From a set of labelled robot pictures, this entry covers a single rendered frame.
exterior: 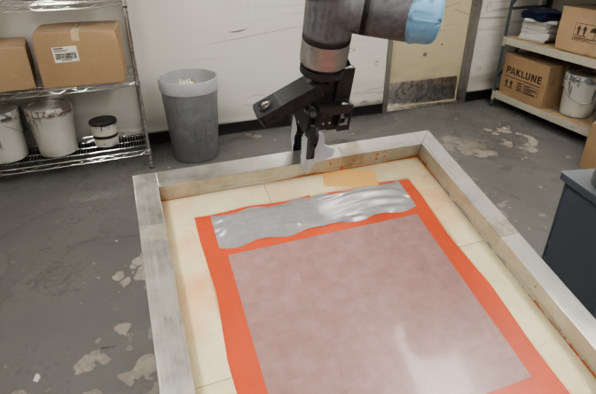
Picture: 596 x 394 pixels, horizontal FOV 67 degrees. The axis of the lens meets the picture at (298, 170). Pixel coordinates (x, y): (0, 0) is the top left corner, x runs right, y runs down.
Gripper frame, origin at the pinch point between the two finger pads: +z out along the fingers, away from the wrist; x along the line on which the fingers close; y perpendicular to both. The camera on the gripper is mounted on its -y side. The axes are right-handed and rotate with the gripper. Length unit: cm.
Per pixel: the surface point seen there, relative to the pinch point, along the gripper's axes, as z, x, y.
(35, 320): 153, 83, -89
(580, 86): 131, 176, 335
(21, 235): 174, 159, -106
